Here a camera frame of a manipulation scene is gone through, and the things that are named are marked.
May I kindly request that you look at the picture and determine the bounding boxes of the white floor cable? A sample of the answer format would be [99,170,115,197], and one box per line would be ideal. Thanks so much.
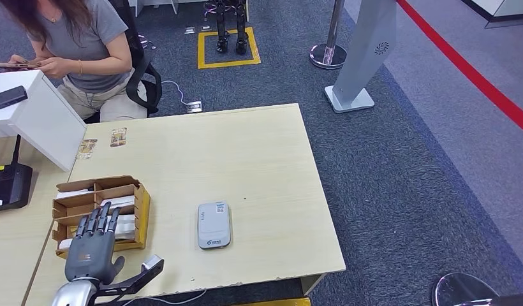
[161,80,191,106]

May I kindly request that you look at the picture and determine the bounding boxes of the brown smartphone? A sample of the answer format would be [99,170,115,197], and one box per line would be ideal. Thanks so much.
[0,62,39,71]

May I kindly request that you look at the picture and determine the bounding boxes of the chrome stanchion post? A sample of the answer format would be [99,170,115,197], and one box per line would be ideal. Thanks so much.
[309,0,348,70]

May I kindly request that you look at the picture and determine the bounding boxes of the white display panel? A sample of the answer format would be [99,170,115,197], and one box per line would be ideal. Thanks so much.
[0,69,88,172]

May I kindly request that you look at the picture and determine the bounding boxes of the person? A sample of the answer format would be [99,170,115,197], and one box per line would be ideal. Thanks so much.
[0,0,148,123]

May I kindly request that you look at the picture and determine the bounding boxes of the black adapter box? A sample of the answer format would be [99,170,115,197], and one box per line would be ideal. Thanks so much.
[0,85,29,110]

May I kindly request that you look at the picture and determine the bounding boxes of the thin white cable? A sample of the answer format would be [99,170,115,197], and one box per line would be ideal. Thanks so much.
[122,288,208,306]

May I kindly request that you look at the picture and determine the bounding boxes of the gold patterned ID card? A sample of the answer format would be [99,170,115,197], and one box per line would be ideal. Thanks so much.
[110,127,128,148]

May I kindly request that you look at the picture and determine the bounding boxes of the white cabinet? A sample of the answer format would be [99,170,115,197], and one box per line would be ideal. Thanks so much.
[459,0,523,29]

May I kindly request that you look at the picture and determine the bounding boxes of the white desk frame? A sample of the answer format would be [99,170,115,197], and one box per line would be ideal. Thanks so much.
[127,0,212,18]

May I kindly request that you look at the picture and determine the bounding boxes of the chrome round base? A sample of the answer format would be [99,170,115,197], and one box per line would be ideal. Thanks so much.
[431,272,501,306]

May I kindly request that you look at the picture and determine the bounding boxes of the grey card reader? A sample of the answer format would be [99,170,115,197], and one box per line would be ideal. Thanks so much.
[197,201,232,250]

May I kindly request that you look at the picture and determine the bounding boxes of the grey kiosk stand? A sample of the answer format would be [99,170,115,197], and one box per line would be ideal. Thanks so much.
[323,0,397,114]

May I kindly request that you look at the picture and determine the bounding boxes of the black display stand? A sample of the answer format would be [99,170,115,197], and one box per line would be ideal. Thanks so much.
[0,135,34,214]

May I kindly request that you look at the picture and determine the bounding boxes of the black humanoid robot legs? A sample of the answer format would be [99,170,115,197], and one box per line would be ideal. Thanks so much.
[204,0,251,56]

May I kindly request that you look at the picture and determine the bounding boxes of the red floor line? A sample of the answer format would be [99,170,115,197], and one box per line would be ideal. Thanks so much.
[395,0,523,138]

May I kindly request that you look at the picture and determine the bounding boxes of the cardboard organizer box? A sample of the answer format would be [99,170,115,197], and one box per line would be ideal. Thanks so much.
[52,175,152,259]

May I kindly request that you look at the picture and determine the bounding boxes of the yellow floor tape square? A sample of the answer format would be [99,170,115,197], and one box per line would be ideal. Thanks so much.
[240,298,312,306]
[197,27,262,70]

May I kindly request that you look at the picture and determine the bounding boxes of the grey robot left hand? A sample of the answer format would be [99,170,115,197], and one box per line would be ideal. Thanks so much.
[64,201,126,286]

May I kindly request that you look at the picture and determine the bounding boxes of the person's left hand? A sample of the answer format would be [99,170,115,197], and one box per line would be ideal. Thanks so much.
[34,57,78,80]

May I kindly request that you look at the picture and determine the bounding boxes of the black office chair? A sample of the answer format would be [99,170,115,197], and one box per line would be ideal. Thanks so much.
[107,0,163,123]

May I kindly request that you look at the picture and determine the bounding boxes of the person's right hand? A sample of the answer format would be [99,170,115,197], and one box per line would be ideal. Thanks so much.
[8,54,41,71]

